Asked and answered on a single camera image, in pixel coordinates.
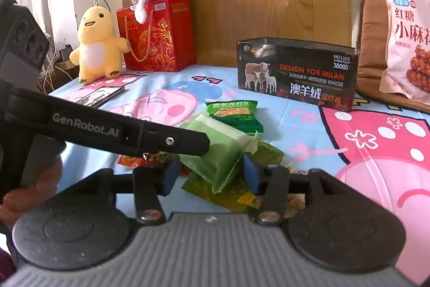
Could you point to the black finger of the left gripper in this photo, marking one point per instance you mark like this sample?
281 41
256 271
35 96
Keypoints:
155 137

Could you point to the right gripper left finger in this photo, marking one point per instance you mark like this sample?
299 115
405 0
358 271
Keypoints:
150 183

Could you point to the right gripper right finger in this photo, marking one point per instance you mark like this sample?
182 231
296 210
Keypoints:
271 182

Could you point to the orange red snack packet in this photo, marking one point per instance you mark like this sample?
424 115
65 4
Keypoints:
158 160

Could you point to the bright green candy bag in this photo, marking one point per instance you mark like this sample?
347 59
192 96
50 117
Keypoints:
236 196

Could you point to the light green snack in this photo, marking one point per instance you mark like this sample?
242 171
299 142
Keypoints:
227 146

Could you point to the dark green cracker packet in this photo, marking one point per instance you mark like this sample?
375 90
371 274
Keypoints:
239 114

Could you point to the black sheep print box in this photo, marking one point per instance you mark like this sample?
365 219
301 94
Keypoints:
307 71

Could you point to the magenta sleeve forearm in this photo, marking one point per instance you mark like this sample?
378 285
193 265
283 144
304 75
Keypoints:
7 267

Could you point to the person's left hand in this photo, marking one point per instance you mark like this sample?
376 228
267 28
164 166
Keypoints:
19 201

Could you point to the black smartphone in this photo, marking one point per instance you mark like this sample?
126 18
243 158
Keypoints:
100 96

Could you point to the yellow plush duck toy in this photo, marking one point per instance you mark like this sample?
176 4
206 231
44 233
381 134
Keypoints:
100 52

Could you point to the red gift bag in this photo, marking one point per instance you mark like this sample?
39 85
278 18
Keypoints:
164 42

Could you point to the cartoon pig bed sheet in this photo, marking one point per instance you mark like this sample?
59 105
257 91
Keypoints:
382 151

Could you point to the pink fried twist snack bag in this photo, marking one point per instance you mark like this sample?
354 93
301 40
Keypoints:
407 50

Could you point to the brown seat cushion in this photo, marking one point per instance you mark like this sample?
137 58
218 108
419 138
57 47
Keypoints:
371 44

